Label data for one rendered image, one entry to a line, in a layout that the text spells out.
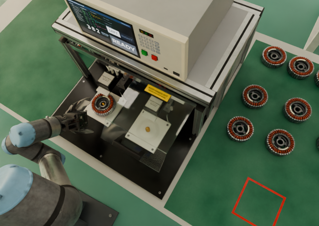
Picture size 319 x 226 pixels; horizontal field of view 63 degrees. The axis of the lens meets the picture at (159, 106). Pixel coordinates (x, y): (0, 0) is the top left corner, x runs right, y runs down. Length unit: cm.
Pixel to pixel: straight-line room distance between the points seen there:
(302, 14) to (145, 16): 213
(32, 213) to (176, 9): 62
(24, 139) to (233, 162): 80
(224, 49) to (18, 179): 72
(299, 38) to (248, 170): 162
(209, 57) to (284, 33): 168
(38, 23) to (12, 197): 124
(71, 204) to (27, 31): 121
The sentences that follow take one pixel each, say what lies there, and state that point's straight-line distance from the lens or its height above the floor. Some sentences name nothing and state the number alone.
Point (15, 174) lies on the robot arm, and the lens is 66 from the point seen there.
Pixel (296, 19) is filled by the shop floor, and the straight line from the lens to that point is 269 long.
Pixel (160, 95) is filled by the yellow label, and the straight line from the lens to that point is 90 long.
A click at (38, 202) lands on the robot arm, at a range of 66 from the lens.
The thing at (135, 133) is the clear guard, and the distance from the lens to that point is 85.
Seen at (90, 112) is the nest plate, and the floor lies 78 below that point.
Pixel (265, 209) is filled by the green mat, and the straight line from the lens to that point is 116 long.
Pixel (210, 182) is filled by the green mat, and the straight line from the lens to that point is 113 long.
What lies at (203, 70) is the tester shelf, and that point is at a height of 111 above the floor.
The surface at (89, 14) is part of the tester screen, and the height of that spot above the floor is 126.
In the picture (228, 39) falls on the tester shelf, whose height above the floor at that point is 111.
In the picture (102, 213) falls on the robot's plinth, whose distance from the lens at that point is 193.
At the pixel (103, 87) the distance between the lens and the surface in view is 115.
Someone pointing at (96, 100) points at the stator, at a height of 81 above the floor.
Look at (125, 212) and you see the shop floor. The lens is 191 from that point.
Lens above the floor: 187
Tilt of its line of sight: 66 degrees down
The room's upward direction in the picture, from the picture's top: 11 degrees counter-clockwise
